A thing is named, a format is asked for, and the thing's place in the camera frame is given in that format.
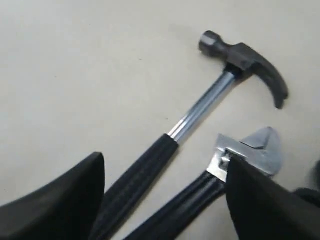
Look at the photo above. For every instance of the claw hammer black grip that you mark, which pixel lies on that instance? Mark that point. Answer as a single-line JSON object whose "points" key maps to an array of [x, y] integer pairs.
{"points": [[241, 62]]}

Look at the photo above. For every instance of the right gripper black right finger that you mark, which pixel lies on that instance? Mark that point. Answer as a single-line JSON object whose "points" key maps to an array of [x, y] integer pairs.
{"points": [[261, 209]]}

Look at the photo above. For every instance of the adjustable wrench black handle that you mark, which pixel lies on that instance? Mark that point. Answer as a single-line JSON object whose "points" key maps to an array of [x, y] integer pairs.
{"points": [[261, 150]]}

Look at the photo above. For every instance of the black plastic tool case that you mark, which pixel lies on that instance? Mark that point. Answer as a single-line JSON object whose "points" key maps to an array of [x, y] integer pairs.
{"points": [[313, 180]]}

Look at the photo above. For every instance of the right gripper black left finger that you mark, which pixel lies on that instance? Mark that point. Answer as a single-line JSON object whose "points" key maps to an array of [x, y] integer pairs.
{"points": [[64, 209]]}

